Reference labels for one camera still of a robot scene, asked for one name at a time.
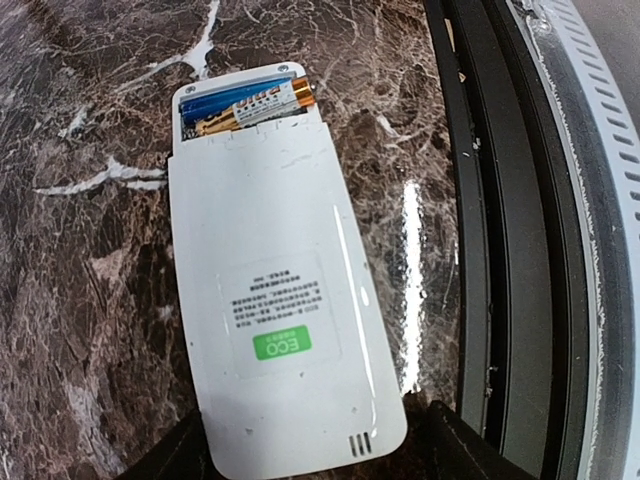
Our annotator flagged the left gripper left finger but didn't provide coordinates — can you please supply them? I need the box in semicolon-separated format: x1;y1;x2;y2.
117;409;220;480

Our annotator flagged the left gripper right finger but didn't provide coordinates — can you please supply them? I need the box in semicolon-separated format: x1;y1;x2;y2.
399;394;533;479

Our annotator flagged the blue battery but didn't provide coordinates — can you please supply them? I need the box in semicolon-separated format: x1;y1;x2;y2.
179;78;286;126

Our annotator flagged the white slotted cable duct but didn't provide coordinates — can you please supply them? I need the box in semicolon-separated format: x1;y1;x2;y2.
545;1;639;479

